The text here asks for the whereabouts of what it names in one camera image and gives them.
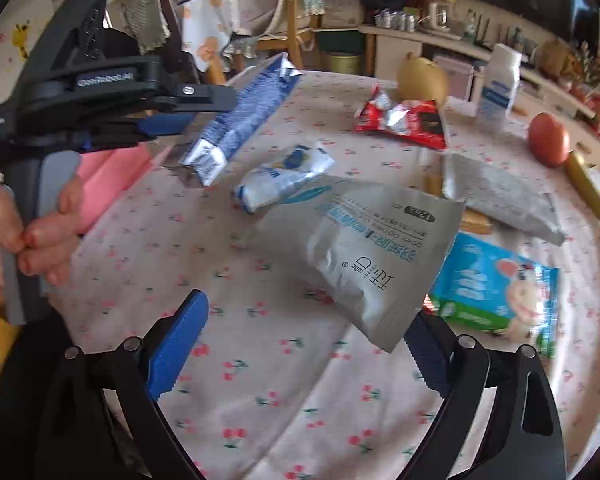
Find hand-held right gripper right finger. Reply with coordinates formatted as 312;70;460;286
399;311;567;480

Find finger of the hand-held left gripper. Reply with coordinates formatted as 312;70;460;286
157;82;239;113
79;111;197;155

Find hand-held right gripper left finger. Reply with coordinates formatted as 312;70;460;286
45;289;211;480

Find dark blue milk carton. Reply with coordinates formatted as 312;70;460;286
180;52;301;186

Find pink plastic bin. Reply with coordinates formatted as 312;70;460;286
75;147;173;236

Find white wet wipes packet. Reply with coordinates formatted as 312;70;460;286
257;175;466;353

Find white milk carton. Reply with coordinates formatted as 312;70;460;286
442;152;566;246

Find person's left hand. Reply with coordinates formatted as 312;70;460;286
0;177;84;311

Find orange print cloth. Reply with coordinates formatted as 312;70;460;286
180;0;233;73

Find blue green cartoon packet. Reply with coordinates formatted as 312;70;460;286
427;232;561;358

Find grey lace chair cover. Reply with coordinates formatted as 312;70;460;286
120;0;173;53

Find light wooden chair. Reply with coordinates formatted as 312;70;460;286
220;0;326;86

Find cherry print tablecloth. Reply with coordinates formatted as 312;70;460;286
55;67;600;480

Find crumpled white blue wrapper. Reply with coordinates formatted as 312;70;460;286
232;144;336;213

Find green round tin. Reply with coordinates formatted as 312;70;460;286
330;51;365;75

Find red foil wrapper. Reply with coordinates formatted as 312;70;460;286
355;85;448;151

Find yellow pear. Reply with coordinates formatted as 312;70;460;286
397;52;451;106

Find yellow banana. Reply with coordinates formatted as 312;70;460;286
565;152;600;221

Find red apple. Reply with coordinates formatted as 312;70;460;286
527;112;571;168

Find glass kettle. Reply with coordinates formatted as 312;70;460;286
426;0;457;33

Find translucent storage box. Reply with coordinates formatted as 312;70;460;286
435;55;476;102

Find white television cabinet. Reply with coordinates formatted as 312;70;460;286
360;24;600;171

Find white bottle blue label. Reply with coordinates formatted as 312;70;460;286
476;44;523;121

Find artificial flower bunch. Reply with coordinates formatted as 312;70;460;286
535;37;598;86

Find yellow giraffe wall sticker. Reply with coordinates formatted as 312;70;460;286
11;19;34;62

